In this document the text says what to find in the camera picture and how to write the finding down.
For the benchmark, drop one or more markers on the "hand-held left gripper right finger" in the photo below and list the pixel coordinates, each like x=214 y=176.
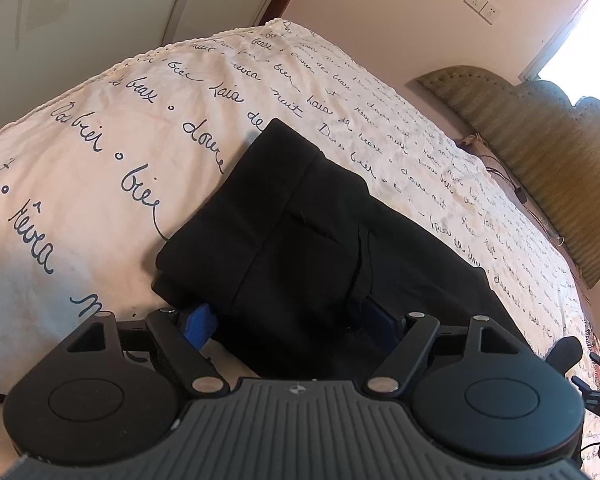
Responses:
x=380 y=319

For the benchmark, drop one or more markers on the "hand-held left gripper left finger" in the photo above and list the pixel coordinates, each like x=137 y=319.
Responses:
x=197 y=324

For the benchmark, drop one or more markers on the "black pants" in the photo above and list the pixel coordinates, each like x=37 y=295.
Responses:
x=290 y=240

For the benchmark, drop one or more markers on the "white script-printed blanket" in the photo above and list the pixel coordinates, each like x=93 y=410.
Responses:
x=130 y=110

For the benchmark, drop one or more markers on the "green upholstered headboard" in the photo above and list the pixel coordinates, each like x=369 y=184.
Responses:
x=530 y=125

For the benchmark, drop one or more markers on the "window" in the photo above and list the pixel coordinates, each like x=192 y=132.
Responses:
x=595 y=45

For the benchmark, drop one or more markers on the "frosted glass door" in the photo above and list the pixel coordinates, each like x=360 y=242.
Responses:
x=80 y=10

